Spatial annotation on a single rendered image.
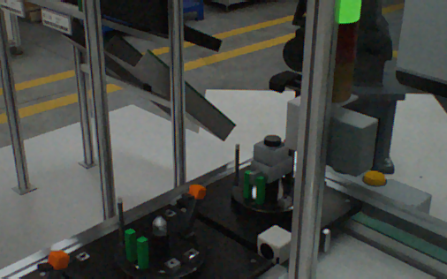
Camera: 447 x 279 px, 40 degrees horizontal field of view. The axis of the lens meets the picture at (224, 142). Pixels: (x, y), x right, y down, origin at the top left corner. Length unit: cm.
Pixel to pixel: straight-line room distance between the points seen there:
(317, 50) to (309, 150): 13
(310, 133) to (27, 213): 73
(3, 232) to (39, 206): 11
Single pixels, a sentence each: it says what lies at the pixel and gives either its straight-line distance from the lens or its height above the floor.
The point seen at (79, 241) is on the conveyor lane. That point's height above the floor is 96.
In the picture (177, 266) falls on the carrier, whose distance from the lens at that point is 90.
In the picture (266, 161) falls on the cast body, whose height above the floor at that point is 106.
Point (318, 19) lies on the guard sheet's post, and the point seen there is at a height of 137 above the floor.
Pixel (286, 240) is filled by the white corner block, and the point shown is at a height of 99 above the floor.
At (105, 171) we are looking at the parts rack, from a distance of 107.
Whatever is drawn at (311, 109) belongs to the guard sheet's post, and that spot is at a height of 125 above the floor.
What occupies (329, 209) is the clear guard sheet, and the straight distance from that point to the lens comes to 81.
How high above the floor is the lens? 155
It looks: 26 degrees down
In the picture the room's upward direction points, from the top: 1 degrees clockwise
